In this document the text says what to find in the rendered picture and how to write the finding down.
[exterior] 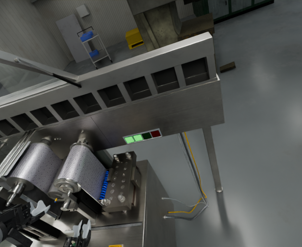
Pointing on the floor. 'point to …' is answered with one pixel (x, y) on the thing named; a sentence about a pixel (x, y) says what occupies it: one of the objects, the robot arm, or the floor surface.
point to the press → (169, 25)
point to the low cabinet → (227, 8)
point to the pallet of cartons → (134, 38)
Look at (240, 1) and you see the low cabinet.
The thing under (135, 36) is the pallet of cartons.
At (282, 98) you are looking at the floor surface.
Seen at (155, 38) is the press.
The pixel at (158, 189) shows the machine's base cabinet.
